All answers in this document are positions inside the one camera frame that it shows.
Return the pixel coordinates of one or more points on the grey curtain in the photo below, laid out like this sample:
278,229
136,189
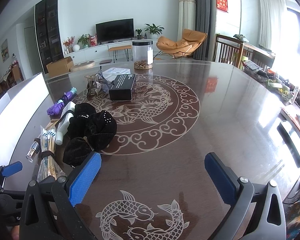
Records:
202,17

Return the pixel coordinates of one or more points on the black flat screen device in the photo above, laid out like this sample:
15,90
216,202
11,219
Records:
290,140

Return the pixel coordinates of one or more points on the small glass perfume bottle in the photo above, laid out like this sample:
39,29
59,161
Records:
33,151

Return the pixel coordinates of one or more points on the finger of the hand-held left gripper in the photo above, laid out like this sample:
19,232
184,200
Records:
12,168

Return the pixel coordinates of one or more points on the red wall hanging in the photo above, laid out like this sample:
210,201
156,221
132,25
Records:
222,3

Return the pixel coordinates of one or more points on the rhinestone bow hair clip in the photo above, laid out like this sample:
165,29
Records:
95,88

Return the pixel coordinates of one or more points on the red gift bag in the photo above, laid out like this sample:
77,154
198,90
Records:
93,40

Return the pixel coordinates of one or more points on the red flowers in white vase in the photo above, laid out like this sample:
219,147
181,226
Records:
75,47

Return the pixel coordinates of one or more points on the clear packet of beige sticks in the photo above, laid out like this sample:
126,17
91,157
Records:
48,166

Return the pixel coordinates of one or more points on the orange bench stool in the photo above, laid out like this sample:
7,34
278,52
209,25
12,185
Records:
120,47

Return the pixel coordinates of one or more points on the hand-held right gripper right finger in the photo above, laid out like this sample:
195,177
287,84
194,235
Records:
220,180

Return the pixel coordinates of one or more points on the blue translucent plastic pouch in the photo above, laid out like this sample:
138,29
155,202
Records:
105,81

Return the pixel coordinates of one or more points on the clear jar black lid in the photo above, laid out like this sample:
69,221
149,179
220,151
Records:
142,55

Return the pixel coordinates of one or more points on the clutter of small household things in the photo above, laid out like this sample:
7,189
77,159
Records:
277,82

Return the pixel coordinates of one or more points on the covered standing air conditioner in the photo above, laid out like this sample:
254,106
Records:
186,17

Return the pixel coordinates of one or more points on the brown cardboard box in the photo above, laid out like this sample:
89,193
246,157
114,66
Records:
58,66

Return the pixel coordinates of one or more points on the orange lounge chair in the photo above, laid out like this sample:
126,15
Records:
182,42

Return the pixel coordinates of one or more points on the large potted green plant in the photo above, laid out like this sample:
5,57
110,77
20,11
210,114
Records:
153,30

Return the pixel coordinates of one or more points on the black cardboard box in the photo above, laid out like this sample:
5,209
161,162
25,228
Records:
122,87

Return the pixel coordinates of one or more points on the round wooden board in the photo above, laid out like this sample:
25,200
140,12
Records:
82,66

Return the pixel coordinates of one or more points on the brown paper card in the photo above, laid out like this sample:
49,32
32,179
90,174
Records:
52,124

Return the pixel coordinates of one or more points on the colourful patterned rug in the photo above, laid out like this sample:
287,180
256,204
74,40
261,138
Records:
298,220

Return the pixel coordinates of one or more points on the purple toy wand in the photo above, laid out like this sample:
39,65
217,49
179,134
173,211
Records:
57,106

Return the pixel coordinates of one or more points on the black velvet scrunchie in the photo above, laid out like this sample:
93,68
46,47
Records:
76,152
85,111
102,130

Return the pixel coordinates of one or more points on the clear claw hair clip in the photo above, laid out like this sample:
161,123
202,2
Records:
90,78

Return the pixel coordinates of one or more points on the grey floor pad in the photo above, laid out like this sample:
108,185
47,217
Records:
105,61

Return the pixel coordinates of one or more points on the white squeeze bottle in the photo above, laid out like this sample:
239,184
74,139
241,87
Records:
62,127

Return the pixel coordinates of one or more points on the black flat screen television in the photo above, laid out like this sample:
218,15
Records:
115,30

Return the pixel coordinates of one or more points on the small potted green plant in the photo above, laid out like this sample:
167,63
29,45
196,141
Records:
139,33

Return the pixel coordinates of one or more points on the clear packet of white brushes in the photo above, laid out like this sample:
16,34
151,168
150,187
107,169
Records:
48,137

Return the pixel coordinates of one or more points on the framed wall painting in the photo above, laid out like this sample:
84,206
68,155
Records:
4,50

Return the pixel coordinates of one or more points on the clear plastic box white lid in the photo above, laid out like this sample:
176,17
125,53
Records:
115,72

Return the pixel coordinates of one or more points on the dark glass display cabinet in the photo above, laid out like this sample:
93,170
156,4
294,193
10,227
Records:
48,30

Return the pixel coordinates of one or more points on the white television cabinet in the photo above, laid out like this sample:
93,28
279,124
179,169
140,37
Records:
90,52

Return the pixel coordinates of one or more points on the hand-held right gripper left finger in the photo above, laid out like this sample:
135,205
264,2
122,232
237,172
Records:
85,177

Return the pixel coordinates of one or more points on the wooden dining chair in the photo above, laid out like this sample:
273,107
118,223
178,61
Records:
16,73

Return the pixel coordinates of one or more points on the dark wooden slatted chair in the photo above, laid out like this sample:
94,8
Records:
227,50

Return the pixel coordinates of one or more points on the bushy potted green plant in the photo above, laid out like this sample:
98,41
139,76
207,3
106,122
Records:
83,40

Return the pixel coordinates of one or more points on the wooden sideboard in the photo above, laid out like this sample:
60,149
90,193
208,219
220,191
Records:
257,51

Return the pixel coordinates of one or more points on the white sheer curtain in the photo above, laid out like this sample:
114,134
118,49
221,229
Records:
271,20

